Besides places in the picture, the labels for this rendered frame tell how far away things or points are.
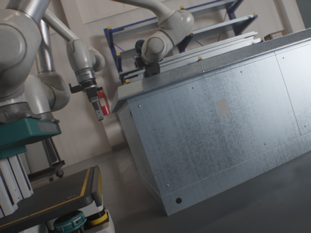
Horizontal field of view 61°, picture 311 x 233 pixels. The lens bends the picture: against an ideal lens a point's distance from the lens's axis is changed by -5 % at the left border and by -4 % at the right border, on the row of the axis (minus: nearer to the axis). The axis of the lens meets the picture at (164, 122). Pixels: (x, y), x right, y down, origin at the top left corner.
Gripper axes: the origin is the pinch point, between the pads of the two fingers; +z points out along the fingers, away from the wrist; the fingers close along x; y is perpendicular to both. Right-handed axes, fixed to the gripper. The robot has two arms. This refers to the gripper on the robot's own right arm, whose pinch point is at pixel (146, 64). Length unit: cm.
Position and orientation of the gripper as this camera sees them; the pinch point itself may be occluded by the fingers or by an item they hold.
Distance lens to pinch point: 154.2
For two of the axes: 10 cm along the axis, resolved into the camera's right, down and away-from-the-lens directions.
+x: -9.3, 3.3, -1.6
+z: -1.7, 0.0, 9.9
